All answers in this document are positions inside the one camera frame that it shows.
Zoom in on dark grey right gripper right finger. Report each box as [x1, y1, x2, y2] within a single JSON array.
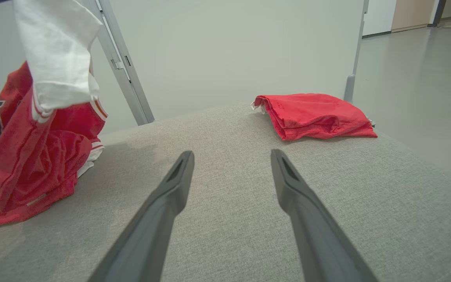
[[271, 148, 379, 282]]

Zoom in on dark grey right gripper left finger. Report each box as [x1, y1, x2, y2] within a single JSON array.
[[88, 150, 195, 282]]

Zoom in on red shorts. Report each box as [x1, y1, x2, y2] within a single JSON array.
[[251, 93, 378, 141]]

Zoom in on red and white jersey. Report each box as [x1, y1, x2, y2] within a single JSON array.
[[0, 0, 108, 226]]

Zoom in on grey partition end post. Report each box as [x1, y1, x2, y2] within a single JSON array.
[[343, 0, 370, 103]]

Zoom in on grey metal partition post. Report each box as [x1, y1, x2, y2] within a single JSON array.
[[87, 0, 155, 127]]

